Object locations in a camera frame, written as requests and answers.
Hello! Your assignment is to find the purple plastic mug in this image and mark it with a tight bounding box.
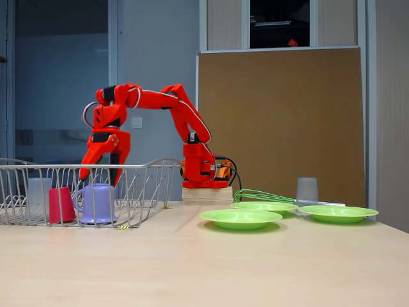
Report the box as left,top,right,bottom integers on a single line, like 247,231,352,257
72,183,118,224

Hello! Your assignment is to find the red plastic cup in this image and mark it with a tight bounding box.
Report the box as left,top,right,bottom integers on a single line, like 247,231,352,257
48,187,77,224

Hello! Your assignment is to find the grey translucent plastic cup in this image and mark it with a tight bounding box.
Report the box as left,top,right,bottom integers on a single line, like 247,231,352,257
295,177,320,205
27,177,52,221

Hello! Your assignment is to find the blue glazed door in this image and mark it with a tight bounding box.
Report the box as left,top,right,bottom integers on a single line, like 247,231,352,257
6,0,121,167

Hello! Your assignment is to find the wooden base block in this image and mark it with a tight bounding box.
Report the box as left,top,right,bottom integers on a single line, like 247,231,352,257
181,187,233,205

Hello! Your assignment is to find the orange clamp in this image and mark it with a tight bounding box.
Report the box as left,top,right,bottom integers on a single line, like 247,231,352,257
217,159,231,178

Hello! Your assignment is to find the green plastic plate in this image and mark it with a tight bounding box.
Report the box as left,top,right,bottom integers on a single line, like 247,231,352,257
297,205,380,224
229,201,300,215
199,209,284,231

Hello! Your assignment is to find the brown partition board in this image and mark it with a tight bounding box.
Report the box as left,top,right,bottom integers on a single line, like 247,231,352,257
195,46,367,208

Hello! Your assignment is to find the metal wire dish rack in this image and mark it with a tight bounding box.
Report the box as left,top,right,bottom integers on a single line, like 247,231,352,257
0,157,183,228

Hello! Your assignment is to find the black cable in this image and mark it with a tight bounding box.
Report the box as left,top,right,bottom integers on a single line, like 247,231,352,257
214,155,243,196

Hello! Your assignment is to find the green whisk with metal handle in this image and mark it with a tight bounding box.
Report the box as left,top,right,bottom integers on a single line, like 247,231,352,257
233,188,346,207

